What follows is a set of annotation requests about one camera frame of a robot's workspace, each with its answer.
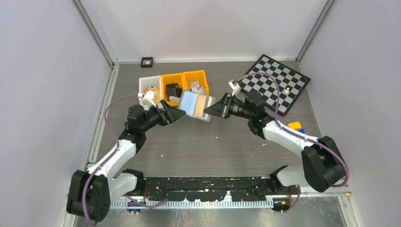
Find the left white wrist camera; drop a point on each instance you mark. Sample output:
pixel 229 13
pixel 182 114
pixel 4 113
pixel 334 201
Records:
pixel 145 99

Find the middle orange storage bin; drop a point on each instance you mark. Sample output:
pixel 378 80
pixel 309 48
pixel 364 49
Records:
pixel 171 78

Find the white storage bin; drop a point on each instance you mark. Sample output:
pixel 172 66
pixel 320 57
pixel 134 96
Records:
pixel 153 83

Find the yellow blue toy car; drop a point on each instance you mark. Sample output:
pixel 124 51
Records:
pixel 296 126

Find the right orange storage bin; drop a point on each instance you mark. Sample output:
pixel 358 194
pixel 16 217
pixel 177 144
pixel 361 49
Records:
pixel 198 75

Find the cards in orange bin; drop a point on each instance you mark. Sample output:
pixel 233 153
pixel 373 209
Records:
pixel 197 88

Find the black box in bin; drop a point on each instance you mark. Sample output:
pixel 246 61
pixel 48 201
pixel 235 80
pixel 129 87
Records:
pixel 173 89

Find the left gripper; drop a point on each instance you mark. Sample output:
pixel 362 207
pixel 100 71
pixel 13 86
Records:
pixel 170 115

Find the tan credit card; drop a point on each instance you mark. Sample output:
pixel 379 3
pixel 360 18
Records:
pixel 202 103

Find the orange storage bin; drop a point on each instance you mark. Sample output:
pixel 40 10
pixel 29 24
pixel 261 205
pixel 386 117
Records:
pixel 198 75
pixel 171 78

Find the clear plastic card holder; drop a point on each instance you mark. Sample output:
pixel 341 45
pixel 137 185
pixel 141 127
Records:
pixel 187 102

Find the wooden pieces in bin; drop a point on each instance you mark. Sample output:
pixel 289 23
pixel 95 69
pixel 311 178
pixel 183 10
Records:
pixel 153 92

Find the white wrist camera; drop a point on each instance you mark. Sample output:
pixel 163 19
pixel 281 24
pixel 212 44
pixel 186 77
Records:
pixel 234 84
pixel 145 99

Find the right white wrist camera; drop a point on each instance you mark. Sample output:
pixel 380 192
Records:
pixel 234 84

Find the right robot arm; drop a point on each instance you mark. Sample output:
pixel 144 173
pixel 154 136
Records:
pixel 322 164

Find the small black square device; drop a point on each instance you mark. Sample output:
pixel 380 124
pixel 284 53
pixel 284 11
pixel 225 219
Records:
pixel 147 62

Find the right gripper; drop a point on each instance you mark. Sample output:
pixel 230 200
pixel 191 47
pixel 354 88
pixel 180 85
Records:
pixel 218 109

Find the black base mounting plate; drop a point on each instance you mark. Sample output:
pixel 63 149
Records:
pixel 208 189

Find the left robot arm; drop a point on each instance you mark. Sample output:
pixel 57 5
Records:
pixel 92 191

